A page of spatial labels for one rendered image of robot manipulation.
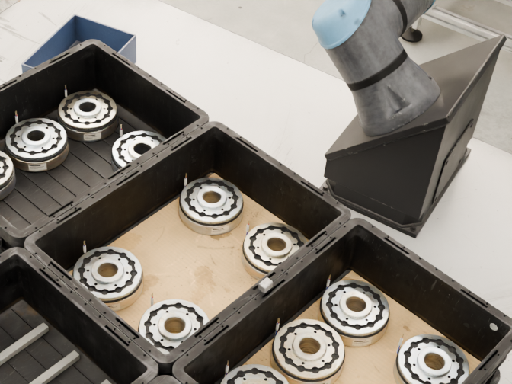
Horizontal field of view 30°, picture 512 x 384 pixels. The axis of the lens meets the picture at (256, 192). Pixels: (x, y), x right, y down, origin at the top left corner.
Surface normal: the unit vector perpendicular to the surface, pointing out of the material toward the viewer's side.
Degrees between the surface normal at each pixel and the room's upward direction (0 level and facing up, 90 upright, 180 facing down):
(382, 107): 67
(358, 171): 90
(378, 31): 49
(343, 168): 90
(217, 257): 0
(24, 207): 0
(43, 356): 0
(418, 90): 32
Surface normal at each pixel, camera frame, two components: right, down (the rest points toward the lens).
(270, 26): 0.08, -0.70
